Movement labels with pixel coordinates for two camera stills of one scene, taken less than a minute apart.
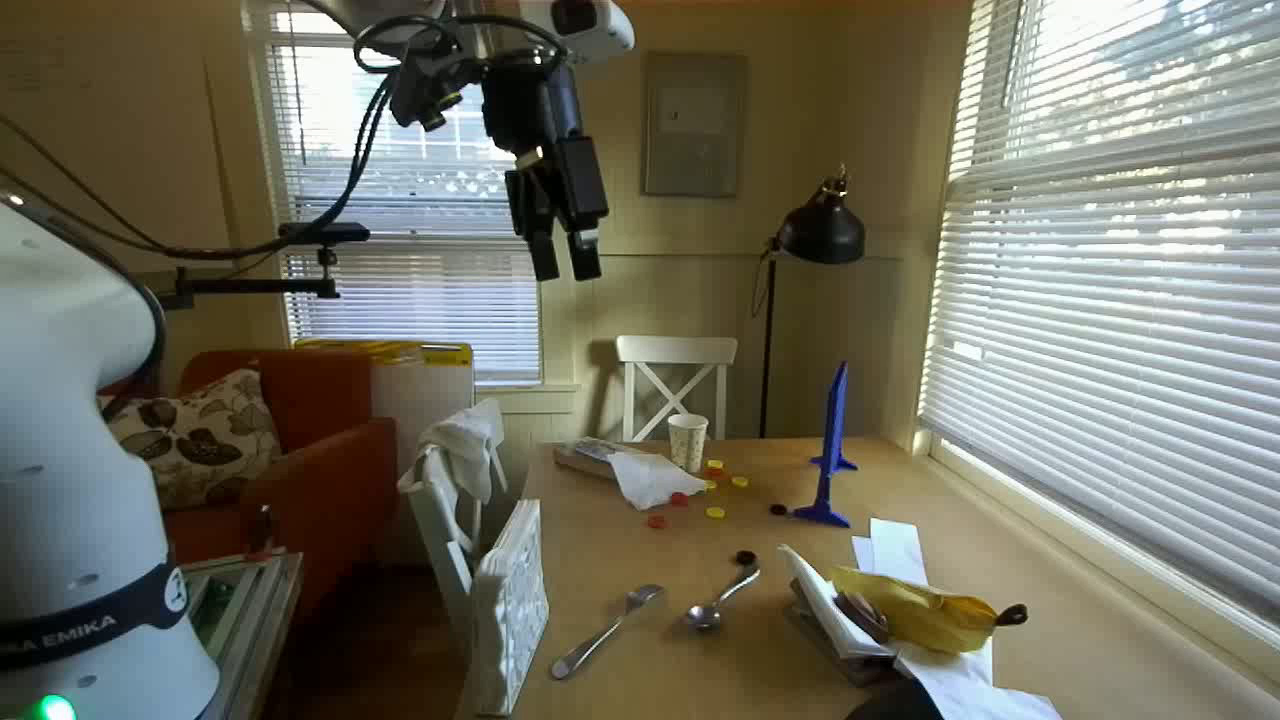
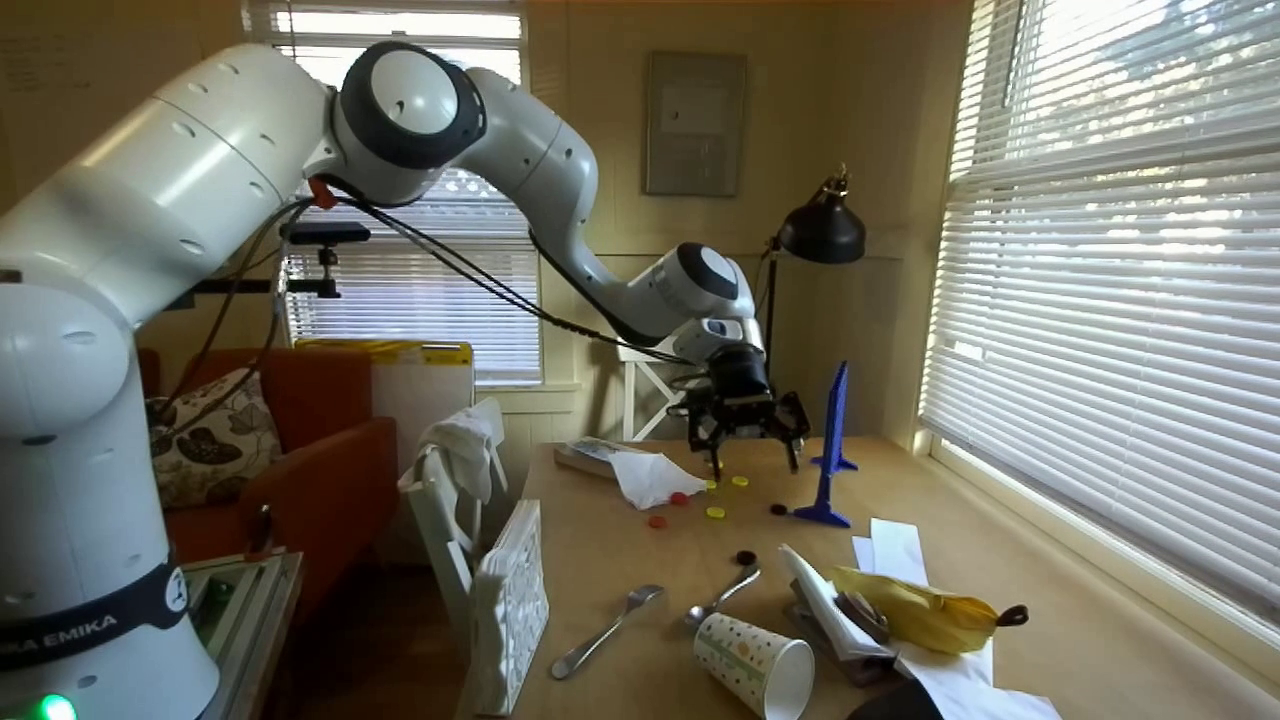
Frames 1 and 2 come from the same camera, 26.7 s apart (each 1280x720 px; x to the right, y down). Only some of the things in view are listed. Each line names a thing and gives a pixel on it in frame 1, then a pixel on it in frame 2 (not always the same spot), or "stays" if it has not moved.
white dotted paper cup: x=687 y=440 -> x=769 y=674
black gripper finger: x=586 y=252 -> x=791 y=440
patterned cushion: x=205 y=440 stays
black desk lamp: x=825 y=229 stays
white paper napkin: x=649 y=479 stays
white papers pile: x=961 y=682 stays
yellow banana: x=925 y=620 stays
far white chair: x=675 y=373 stays
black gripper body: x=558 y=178 -> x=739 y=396
